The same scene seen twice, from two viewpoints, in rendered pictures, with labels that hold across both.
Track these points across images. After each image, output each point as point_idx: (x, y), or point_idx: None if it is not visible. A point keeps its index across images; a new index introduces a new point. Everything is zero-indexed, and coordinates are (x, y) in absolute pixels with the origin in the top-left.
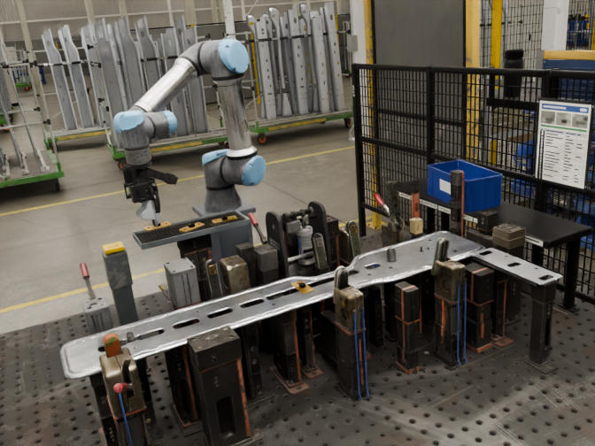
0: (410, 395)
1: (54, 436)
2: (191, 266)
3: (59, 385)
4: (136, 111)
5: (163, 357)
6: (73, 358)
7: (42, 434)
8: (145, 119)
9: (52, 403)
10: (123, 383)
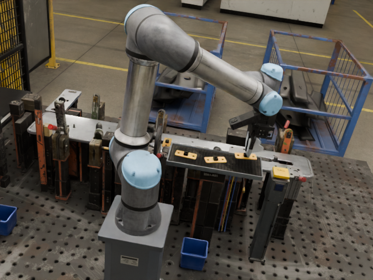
0: None
1: (313, 234)
2: (231, 148)
3: (314, 275)
4: (267, 65)
5: (235, 256)
6: (306, 165)
7: (320, 239)
8: (260, 71)
9: (317, 260)
10: (285, 124)
